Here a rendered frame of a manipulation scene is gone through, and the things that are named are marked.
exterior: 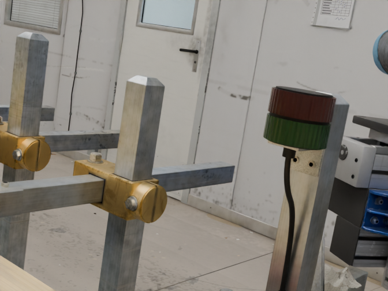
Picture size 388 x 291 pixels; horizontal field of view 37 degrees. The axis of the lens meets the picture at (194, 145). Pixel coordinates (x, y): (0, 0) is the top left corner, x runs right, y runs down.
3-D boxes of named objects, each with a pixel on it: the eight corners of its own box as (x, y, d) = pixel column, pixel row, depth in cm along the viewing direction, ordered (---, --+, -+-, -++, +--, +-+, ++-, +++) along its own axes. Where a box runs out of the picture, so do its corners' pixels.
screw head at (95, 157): (96, 159, 82) (97, 150, 82) (105, 163, 81) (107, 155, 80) (84, 160, 80) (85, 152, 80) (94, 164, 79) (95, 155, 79)
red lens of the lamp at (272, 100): (288, 109, 59) (292, 88, 58) (342, 122, 55) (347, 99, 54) (255, 109, 54) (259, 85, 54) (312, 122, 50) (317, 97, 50)
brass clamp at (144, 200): (100, 191, 85) (104, 157, 84) (167, 220, 76) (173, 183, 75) (66, 196, 80) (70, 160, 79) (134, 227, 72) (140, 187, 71)
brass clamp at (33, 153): (5, 150, 100) (8, 121, 99) (52, 170, 92) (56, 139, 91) (-29, 152, 95) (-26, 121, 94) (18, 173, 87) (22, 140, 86)
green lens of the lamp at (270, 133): (283, 134, 59) (287, 112, 59) (337, 148, 55) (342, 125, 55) (250, 135, 54) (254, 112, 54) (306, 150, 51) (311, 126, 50)
